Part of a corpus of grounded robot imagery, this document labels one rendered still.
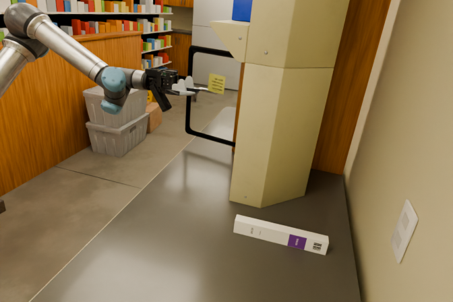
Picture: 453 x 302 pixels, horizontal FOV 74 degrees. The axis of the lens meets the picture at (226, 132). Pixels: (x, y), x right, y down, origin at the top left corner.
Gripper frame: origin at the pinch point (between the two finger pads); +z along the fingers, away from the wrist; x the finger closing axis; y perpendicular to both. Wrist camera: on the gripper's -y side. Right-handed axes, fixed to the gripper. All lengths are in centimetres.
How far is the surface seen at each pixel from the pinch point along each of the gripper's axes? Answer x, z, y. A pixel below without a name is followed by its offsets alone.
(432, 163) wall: -43, 66, 5
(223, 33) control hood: -18.8, 15.6, 23.4
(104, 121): 135, -150, -80
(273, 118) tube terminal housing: -18.1, 32.3, 0.6
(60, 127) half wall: 109, -178, -81
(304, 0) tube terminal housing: -16, 36, 33
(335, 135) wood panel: 19, 54, -15
